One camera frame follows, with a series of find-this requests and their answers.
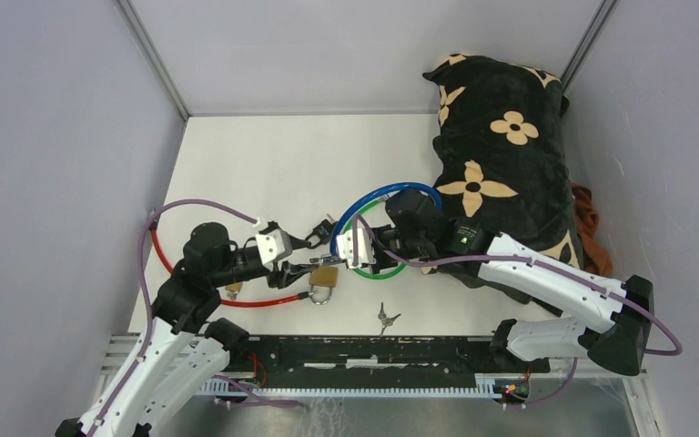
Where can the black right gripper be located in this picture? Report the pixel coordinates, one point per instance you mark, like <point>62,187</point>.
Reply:
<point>378,256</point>

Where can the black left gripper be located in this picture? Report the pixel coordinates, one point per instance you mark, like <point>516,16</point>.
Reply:
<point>288,274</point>

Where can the blue cable lock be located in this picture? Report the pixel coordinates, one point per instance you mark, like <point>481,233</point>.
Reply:
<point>375,194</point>

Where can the green cable lock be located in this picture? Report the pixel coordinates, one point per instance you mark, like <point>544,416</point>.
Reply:
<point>383,273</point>

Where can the silver keys of brass padlock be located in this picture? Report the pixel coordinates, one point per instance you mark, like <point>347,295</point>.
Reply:
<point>385,320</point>

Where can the black padlock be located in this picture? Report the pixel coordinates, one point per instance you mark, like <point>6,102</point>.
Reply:
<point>321,234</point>

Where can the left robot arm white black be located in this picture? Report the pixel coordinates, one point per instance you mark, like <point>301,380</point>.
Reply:
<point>179,349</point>

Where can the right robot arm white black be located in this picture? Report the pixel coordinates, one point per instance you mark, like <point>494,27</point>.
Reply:
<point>605,320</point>

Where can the small brass padlock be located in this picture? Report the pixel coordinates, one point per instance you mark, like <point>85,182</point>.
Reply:
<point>232,290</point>

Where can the black floral pillow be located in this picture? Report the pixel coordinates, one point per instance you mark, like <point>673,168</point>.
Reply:
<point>500,147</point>

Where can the brown cloth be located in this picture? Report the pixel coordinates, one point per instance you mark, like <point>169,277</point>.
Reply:
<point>596,258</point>

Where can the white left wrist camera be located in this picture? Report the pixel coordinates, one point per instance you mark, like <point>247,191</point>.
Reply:
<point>271,242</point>

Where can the red cable lock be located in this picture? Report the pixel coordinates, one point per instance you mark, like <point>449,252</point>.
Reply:
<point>169,267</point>

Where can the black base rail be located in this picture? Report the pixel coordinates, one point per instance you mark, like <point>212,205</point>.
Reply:
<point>337,366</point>

